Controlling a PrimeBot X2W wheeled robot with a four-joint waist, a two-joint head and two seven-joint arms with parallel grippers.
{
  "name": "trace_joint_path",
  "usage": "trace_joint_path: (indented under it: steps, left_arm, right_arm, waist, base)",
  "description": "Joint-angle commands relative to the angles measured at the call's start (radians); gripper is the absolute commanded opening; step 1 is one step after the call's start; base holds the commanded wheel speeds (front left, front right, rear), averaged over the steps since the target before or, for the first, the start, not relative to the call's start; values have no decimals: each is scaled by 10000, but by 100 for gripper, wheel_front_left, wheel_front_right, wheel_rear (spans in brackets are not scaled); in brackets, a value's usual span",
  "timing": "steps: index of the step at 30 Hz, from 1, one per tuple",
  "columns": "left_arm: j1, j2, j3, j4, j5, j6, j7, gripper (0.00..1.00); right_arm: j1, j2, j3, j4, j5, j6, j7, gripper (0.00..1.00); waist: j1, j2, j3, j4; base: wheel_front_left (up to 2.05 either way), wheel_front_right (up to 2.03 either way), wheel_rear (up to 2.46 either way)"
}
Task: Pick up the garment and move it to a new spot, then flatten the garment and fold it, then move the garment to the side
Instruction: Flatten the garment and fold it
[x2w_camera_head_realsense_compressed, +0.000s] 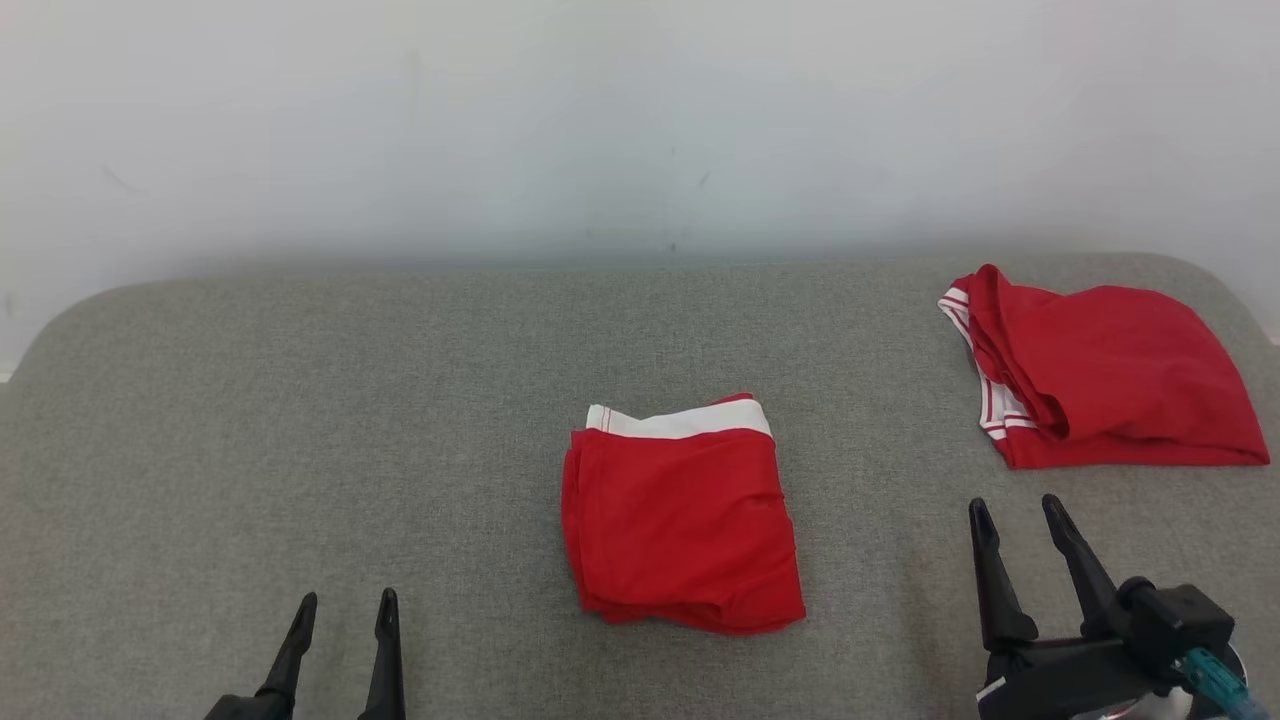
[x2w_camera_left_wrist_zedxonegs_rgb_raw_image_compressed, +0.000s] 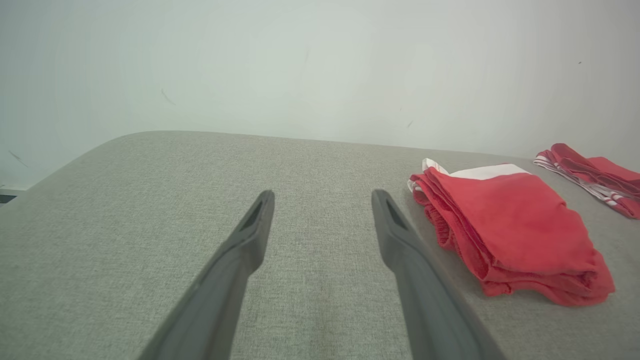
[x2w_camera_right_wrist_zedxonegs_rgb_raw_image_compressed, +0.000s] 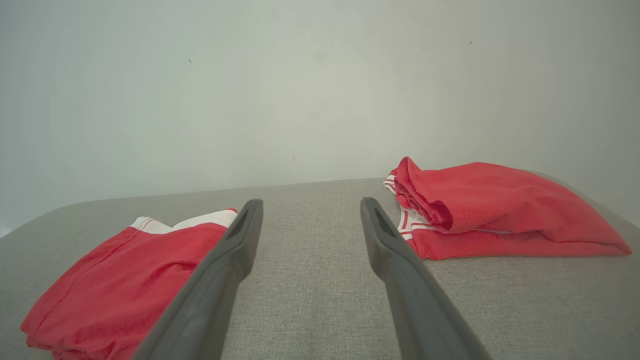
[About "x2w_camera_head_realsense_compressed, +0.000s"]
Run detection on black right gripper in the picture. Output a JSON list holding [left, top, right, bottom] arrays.
[[968, 494, 1182, 720]]

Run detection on red white basketball jersey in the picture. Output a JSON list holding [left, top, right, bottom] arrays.
[[938, 264, 1272, 471]]

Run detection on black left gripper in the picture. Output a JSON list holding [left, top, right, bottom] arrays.
[[205, 588, 406, 720]]

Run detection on teal right camera connector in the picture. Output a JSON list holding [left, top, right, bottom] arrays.
[[1178, 648, 1273, 720]]

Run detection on red white basketball shorts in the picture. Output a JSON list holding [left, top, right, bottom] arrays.
[[560, 393, 808, 637]]

